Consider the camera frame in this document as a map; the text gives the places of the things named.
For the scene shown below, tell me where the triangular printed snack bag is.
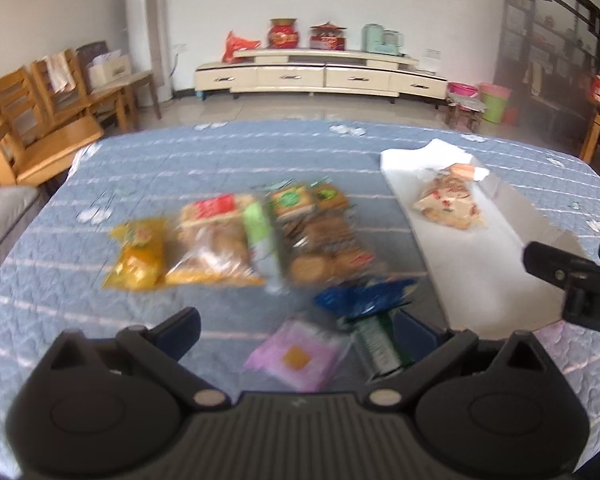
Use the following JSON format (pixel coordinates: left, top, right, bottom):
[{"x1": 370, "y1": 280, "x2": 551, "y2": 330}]
[{"x1": 411, "y1": 171, "x2": 482, "y2": 232}]

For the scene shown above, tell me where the dark green wafer packet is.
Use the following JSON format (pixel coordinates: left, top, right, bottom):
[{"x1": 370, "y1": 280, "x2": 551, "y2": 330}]
[{"x1": 351, "y1": 310, "x2": 407, "y2": 382}]

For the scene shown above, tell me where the white gift bag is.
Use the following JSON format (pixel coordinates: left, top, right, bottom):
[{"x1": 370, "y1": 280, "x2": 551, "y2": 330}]
[{"x1": 87, "y1": 52, "x2": 134, "y2": 89}]

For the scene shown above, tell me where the clear bag of brown biscuits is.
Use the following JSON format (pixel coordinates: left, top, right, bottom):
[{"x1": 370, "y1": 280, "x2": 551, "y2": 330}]
[{"x1": 279, "y1": 212, "x2": 383, "y2": 288}]

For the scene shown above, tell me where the green and white snack packet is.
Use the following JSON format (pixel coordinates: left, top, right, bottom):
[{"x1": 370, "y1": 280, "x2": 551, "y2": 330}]
[{"x1": 242, "y1": 201, "x2": 287, "y2": 295}]

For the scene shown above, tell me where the clear bag of round cookies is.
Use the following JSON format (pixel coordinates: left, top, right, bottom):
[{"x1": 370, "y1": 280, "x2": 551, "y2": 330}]
[{"x1": 166, "y1": 222, "x2": 264, "y2": 288}]

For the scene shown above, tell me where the dark wooden display shelf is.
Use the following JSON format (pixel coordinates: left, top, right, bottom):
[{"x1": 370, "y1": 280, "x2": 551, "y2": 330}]
[{"x1": 497, "y1": 0, "x2": 600, "y2": 162}]

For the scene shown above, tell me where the pale red-label wafer packet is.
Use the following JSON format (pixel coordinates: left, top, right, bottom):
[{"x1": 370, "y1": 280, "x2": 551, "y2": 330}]
[{"x1": 179, "y1": 194, "x2": 255, "y2": 233}]

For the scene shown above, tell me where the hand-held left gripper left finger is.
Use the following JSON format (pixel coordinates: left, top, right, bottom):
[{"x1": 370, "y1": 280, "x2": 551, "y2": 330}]
[{"x1": 42, "y1": 306, "x2": 232, "y2": 410}]

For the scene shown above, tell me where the green plastic bucket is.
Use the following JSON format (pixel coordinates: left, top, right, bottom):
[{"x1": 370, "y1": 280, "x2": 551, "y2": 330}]
[{"x1": 481, "y1": 91, "x2": 511, "y2": 124}]

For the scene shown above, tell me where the dark wooden chair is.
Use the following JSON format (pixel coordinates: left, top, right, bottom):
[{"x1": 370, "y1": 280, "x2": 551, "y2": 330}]
[{"x1": 75, "y1": 40, "x2": 162, "y2": 122}]

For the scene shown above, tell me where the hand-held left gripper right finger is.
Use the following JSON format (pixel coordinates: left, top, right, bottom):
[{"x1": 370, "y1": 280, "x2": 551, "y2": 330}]
[{"x1": 366, "y1": 308, "x2": 550, "y2": 408}]

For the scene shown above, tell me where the mint green kitchen appliance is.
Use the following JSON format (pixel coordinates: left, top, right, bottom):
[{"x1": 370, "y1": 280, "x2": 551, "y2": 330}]
[{"x1": 362, "y1": 23, "x2": 386, "y2": 54}]

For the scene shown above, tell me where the purple snack packet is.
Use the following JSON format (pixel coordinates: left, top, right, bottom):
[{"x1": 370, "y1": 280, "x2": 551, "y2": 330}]
[{"x1": 244, "y1": 317, "x2": 352, "y2": 394}]

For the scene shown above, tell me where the pale blender jug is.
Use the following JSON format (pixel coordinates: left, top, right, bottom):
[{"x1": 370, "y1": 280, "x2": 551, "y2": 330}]
[{"x1": 383, "y1": 29, "x2": 406, "y2": 56}]

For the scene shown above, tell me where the grey sofa cushion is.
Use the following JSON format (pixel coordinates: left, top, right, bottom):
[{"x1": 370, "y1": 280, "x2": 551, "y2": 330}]
[{"x1": 0, "y1": 186, "x2": 49, "y2": 282}]

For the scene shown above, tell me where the red round jar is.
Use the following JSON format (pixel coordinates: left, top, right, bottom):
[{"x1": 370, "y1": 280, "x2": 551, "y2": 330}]
[{"x1": 267, "y1": 18, "x2": 301, "y2": 50}]

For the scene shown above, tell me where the orange red plastic bag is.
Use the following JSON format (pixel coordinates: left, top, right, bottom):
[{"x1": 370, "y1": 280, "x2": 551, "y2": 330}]
[{"x1": 222, "y1": 29, "x2": 262, "y2": 65}]

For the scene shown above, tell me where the red pagoda gift box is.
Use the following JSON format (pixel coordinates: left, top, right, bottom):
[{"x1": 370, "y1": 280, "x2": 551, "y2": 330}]
[{"x1": 308, "y1": 21, "x2": 349, "y2": 51}]

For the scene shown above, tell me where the white tower air conditioner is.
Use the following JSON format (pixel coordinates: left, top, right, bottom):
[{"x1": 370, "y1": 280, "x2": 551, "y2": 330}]
[{"x1": 123, "y1": 0, "x2": 174, "y2": 104}]

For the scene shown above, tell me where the small wooden stool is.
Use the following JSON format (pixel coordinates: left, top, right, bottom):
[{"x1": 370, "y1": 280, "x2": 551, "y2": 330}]
[{"x1": 444, "y1": 96, "x2": 484, "y2": 134}]

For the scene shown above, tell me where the white towel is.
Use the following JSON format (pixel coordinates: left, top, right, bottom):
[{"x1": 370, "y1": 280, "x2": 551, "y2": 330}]
[{"x1": 44, "y1": 52, "x2": 77, "y2": 94}]

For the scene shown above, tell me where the green-label biscuit packet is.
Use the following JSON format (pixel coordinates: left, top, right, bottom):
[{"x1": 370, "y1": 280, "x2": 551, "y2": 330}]
[{"x1": 271, "y1": 186, "x2": 316, "y2": 220}]

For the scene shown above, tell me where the light wooden chair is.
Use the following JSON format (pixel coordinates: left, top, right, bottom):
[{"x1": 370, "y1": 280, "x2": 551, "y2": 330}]
[
  {"x1": 30, "y1": 48, "x2": 141, "y2": 134},
  {"x1": 0, "y1": 75, "x2": 105, "y2": 189},
  {"x1": 0, "y1": 65, "x2": 98, "y2": 131}
]

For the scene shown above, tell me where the yellow snack packet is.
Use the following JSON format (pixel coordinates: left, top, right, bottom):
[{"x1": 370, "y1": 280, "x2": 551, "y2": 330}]
[{"x1": 103, "y1": 216, "x2": 167, "y2": 292}]

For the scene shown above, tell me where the orange pink snack packet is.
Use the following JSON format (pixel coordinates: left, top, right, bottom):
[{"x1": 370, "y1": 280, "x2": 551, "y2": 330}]
[{"x1": 449, "y1": 161, "x2": 477, "y2": 182}]

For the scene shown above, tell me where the blue snack packet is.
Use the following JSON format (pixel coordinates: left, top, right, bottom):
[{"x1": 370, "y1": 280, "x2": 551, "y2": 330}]
[{"x1": 314, "y1": 279, "x2": 417, "y2": 322}]

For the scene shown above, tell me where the white cardboard box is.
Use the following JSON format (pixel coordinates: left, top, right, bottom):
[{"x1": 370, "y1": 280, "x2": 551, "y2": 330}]
[{"x1": 379, "y1": 139, "x2": 587, "y2": 335}]

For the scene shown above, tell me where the cream tv cabinet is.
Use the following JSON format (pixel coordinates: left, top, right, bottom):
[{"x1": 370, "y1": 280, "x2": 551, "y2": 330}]
[{"x1": 194, "y1": 48, "x2": 449, "y2": 107}]

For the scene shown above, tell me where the small dark green-label packet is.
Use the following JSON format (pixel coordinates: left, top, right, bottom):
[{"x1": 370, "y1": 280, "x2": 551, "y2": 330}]
[{"x1": 314, "y1": 184, "x2": 350, "y2": 212}]

